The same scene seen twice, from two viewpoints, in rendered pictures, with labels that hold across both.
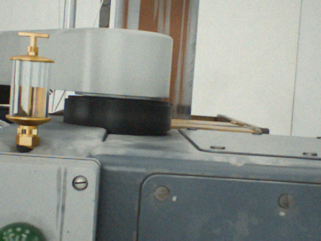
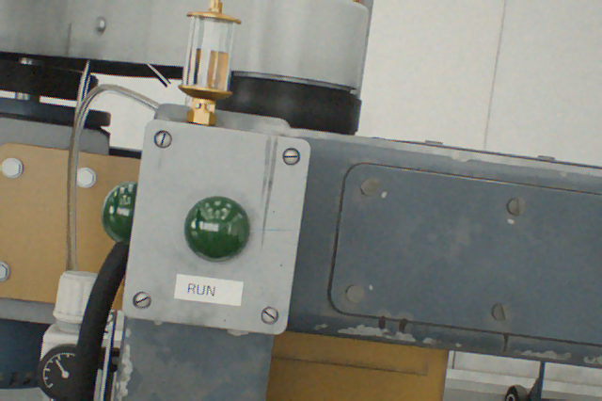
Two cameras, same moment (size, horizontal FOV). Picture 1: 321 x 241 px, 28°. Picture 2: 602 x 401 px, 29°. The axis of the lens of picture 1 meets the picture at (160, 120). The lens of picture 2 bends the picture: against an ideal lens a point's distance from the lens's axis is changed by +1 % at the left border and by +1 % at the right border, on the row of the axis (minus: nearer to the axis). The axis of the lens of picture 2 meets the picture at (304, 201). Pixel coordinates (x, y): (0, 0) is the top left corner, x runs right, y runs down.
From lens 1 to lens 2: 0.20 m
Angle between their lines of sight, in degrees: 3
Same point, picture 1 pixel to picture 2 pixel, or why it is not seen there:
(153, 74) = (344, 55)
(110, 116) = (288, 105)
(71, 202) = (280, 178)
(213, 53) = not seen: hidden behind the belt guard
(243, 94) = not seen: hidden behind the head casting
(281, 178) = (512, 179)
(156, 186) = (363, 178)
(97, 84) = (272, 62)
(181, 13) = not seen: outside the picture
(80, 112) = (246, 97)
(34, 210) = (236, 184)
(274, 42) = (454, 59)
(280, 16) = (468, 14)
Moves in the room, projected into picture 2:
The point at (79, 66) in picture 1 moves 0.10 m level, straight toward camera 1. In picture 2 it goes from (248, 38) to (274, 25)
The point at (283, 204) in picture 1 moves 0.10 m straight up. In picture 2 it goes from (513, 210) to (543, 10)
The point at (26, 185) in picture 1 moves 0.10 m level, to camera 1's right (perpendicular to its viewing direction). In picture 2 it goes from (230, 154) to (449, 184)
